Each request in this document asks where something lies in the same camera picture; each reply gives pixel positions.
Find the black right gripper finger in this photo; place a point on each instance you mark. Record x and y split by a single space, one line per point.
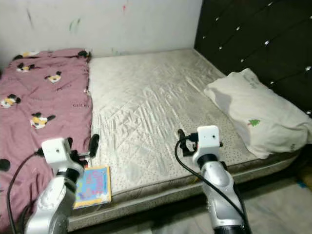
182 141

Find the white pillow with green tree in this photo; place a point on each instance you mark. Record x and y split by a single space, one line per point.
258 112

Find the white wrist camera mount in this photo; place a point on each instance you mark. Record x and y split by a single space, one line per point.
56 151
207 138

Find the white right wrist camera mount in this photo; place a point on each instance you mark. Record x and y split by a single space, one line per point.
207 138

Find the beige quilted mattress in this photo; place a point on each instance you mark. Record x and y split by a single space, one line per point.
151 107

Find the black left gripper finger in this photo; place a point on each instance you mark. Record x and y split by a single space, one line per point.
94 145

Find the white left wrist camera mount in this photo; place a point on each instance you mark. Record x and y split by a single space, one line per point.
56 151

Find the black tufted headboard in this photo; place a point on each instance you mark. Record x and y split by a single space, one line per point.
258 34

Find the pink cartoon print blanket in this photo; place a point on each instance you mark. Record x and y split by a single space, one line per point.
39 136

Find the colourful yellow-edged children's board book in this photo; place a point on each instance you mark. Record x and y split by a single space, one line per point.
95 187

